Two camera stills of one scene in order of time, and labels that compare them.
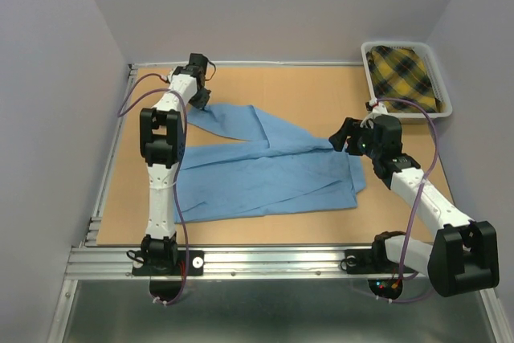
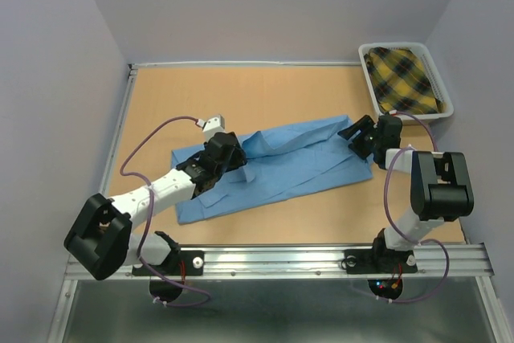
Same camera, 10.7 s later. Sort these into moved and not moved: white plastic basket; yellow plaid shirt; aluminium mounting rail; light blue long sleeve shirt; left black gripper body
Moved: light blue long sleeve shirt; left black gripper body
Not moved: yellow plaid shirt; aluminium mounting rail; white plastic basket
